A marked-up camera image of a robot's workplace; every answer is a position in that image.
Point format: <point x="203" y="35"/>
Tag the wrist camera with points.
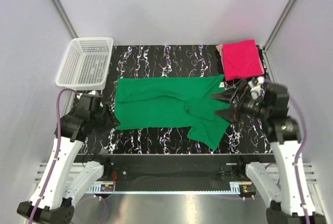
<point x="88" y="104"/>
<point x="255" y="86"/>

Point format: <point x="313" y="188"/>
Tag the folded pink t shirt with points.
<point x="241" y="60"/>

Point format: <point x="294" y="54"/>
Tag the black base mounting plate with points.
<point x="180" y="173"/>

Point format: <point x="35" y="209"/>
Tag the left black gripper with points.
<point x="114" y="121"/>

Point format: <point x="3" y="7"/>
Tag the black marble pattern mat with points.
<point x="143" y="61"/>

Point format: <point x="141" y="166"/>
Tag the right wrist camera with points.
<point x="255" y="86"/>

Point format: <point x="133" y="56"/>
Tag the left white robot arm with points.
<point x="55" y="198"/>

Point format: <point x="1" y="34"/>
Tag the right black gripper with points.
<point x="226" y="95"/>

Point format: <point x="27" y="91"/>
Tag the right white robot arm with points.
<point x="289" y="201"/>

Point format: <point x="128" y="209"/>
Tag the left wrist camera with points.
<point x="88" y="104"/>

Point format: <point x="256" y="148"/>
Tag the white plastic basket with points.
<point x="85" y="65"/>

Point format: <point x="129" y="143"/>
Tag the folded peach t shirt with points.
<point x="219" y="48"/>

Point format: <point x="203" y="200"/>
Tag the green t shirt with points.
<point x="165" y="102"/>

